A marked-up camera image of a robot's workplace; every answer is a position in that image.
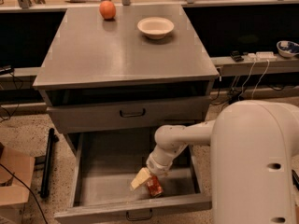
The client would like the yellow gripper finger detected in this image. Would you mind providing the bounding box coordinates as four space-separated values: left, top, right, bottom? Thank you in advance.
131 167 151 190

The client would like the red coke can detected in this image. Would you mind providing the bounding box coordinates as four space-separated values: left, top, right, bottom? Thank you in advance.
146 175 164 198

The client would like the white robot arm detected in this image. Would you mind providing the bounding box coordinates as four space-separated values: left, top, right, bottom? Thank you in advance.
131 100 299 224

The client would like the open middle drawer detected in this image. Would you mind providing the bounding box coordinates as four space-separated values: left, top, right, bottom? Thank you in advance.
54 128 211 224

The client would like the closed top drawer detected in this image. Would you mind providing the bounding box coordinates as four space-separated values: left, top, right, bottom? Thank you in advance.
48 96 210 133

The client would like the grey drawer cabinet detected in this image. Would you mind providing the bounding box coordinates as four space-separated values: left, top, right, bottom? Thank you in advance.
32 4 221 224

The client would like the black bar on floor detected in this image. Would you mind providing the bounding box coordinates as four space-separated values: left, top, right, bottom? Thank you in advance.
40 128 59 199

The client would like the cardboard box left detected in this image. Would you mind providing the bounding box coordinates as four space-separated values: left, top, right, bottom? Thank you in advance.
0 144 35 224

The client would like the black remote on ledge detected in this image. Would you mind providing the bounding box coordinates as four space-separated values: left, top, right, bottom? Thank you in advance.
230 50 244 63

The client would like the black tool right floor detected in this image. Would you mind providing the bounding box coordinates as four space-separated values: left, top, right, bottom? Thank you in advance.
292 170 299 190

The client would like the white power strip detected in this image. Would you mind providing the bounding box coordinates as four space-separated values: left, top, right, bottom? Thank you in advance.
248 51 277 61

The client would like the orange fruit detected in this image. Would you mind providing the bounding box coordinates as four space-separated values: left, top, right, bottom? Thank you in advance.
99 1 116 20

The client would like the blue white bowl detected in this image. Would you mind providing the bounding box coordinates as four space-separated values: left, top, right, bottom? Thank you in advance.
277 40 299 58

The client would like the black drawer handle middle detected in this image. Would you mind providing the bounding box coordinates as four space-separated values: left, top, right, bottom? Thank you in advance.
126 209 153 222

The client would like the black drawer handle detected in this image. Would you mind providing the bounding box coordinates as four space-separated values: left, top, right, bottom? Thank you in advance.
119 108 146 118
126 209 153 222

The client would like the black drawer handle top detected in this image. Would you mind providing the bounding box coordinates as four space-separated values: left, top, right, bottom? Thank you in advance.
119 108 146 118

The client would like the black cable left floor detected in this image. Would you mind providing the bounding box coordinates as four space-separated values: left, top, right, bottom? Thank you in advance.
0 161 50 224

